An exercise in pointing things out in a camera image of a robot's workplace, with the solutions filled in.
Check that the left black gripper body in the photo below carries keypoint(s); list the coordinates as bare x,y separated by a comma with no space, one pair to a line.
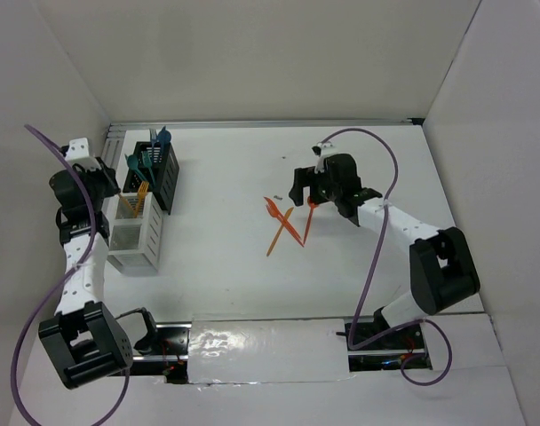
101,184

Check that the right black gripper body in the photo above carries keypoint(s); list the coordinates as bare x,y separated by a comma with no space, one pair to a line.
325,189

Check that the orange plastic spoon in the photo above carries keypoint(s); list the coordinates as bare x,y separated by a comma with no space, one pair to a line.
312,206

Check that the orange plastic fork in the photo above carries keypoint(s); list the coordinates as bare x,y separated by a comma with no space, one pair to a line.
271,211

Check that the blue plastic fork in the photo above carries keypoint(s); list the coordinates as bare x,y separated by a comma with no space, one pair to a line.
152,138

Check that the blue plastic spoon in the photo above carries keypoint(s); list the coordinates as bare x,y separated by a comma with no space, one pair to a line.
163,139

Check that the yellow plastic spoon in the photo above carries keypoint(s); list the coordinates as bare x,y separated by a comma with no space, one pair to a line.
125,209

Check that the teal plastic fork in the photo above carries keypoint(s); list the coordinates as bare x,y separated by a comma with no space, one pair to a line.
147,162

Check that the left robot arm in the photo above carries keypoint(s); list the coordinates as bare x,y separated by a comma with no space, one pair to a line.
83,339

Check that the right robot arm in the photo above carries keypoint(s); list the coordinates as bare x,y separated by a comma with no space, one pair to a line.
442,272

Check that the white utensil caddy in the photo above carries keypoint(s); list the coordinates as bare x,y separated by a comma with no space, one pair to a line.
135,243

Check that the yellow plastic knife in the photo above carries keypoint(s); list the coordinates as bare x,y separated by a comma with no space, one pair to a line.
283,220

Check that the black utensil caddy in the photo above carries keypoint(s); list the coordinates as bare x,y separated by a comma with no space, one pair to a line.
165,168

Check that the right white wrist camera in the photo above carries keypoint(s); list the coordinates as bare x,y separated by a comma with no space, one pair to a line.
322,150

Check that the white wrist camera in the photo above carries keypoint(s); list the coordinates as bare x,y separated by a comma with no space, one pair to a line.
79,152
322,150

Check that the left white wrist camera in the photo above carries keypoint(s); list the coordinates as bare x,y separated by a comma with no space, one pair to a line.
79,152

